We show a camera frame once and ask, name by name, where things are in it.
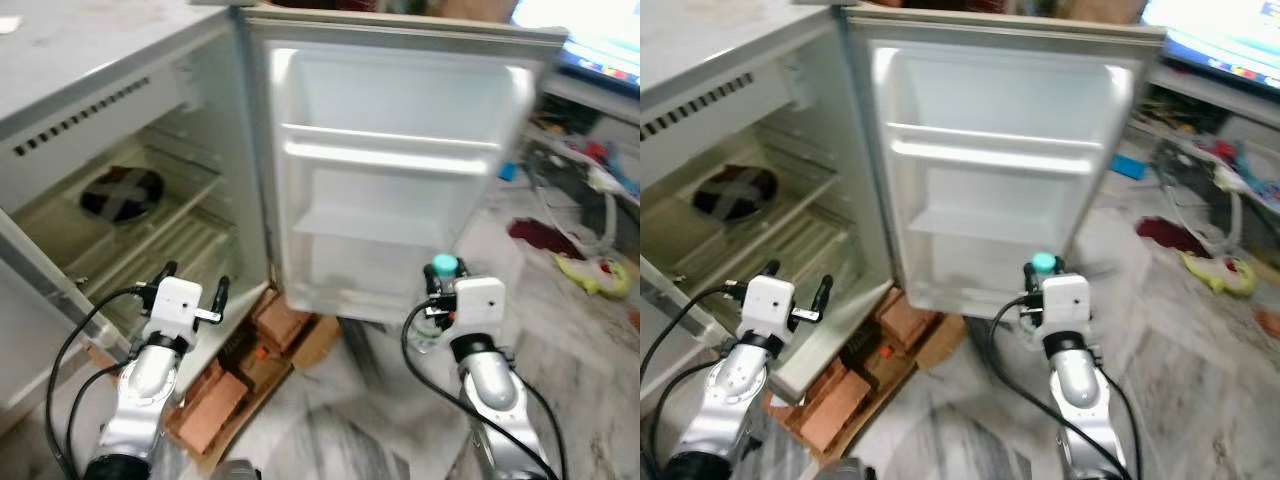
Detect clear bottle with teal cap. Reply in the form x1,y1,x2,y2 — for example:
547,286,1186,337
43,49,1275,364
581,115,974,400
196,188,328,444
412,253,461,356

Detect silver mini fridge cabinet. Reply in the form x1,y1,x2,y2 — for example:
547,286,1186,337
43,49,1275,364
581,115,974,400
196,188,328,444
0,0,273,421
640,0,896,406

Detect stacked red bricks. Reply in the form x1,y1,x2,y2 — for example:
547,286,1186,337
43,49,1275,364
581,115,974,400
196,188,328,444
250,288,313,351
878,288,941,351

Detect black round plate with cross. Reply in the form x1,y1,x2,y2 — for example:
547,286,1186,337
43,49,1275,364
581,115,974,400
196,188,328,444
80,166,166,226
692,165,781,223

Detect brown cardboard sheet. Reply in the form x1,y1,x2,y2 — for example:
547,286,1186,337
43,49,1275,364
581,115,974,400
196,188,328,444
160,312,343,471
770,312,969,466

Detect maroon cloth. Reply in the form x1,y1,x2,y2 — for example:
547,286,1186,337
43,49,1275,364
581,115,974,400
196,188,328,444
507,218,581,263
1137,215,1206,256

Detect red brick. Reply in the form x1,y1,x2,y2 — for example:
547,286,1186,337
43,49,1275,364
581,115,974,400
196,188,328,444
797,368,873,453
165,370,251,456

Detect yellow green plush toy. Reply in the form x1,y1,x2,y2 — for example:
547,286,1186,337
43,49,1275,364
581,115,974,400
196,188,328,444
555,252,633,299
1180,250,1256,298

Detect white printed board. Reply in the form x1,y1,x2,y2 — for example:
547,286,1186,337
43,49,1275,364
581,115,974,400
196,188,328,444
1140,0,1280,96
510,0,641,93

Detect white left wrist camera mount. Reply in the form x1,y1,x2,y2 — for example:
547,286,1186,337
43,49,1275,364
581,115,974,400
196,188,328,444
745,275,799,336
150,277,205,341

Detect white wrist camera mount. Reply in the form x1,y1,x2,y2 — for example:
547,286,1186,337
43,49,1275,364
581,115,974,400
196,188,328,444
455,277,507,341
1040,272,1092,336
150,277,205,341
745,275,799,336

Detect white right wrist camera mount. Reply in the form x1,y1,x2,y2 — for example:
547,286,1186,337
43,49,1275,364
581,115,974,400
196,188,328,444
455,277,507,341
1040,272,1092,336

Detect fridge wire shelf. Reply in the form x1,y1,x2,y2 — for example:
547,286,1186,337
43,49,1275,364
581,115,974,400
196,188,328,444
60,175,236,301
690,175,851,301

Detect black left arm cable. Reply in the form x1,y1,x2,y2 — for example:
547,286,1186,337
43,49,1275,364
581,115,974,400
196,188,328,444
45,287,151,480
640,285,736,471

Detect white door shelf rail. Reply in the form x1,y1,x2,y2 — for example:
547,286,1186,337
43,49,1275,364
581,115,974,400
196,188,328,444
280,123,501,178
885,122,1101,176

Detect baby rocker with metal frame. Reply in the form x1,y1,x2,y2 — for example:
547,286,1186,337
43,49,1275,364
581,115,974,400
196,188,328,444
1150,130,1280,251
520,130,641,263

